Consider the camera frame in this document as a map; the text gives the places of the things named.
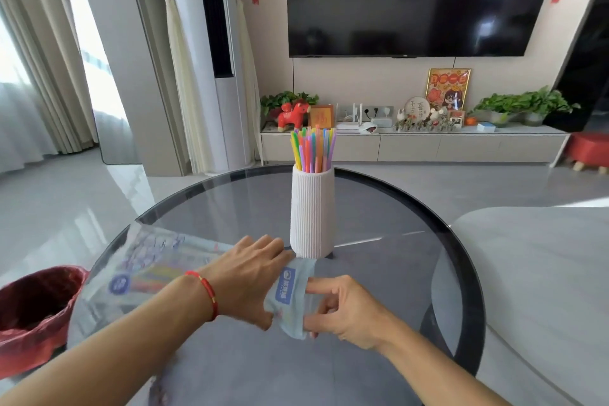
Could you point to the person's right forearm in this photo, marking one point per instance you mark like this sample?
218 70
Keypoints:
442 372

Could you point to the bundle of colourful straws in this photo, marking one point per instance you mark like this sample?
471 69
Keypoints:
313 148

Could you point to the beige window curtain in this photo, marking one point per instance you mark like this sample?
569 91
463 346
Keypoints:
33 87

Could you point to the orange framed picture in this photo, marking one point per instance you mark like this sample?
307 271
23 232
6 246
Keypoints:
322 116

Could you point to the gold framed picture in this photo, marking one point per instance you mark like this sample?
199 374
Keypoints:
448 87

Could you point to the red lined trash bin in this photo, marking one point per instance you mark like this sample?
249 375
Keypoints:
33 315

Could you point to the person's right hand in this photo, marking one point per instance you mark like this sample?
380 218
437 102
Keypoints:
357 315

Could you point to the white router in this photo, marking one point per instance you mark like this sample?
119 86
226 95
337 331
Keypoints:
349 124

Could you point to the small photo frame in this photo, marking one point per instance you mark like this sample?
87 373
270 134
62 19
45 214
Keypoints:
457 119

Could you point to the green leafy plant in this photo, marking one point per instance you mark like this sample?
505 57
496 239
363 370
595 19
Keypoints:
280 100

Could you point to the white ribbed vase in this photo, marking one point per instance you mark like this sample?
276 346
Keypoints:
311 215

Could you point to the red round stool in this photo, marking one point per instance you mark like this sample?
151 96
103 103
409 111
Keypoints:
590 148

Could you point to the group of small figurines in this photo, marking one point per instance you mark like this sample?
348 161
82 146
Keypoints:
423 124

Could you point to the person's left forearm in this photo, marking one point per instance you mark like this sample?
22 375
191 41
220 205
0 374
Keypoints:
109 353

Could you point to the round white plaque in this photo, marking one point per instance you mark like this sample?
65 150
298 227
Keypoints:
417 108

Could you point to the white standing air conditioner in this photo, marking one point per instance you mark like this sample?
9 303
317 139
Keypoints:
233 115

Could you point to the white wall socket panel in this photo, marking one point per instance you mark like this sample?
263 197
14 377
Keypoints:
378 111

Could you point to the beige television cabinet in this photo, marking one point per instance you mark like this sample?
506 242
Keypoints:
418 146

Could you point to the green plant in white pot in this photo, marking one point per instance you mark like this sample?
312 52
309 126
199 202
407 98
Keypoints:
498 106

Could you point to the person's right thumb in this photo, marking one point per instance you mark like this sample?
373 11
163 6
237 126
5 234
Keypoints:
318 322

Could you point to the red horse toy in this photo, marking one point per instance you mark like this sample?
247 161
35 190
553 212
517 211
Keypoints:
291 115

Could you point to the cream tied curtain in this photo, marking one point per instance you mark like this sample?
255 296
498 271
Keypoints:
183 87

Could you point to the small clear plastic bag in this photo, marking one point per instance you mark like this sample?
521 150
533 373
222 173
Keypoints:
291 298

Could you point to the person's left thumb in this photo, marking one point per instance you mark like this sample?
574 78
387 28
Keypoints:
264 320

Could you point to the small orange fruit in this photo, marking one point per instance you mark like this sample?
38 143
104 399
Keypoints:
471 121

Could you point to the clear plastic straw package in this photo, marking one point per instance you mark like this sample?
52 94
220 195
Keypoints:
142 267

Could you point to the green plant in grey pot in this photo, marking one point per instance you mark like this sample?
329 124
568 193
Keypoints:
547 103

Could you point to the blue and white box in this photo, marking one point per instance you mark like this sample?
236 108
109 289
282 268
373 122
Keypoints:
486 127

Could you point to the person's left hand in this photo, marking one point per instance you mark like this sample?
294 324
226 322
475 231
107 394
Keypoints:
238 277

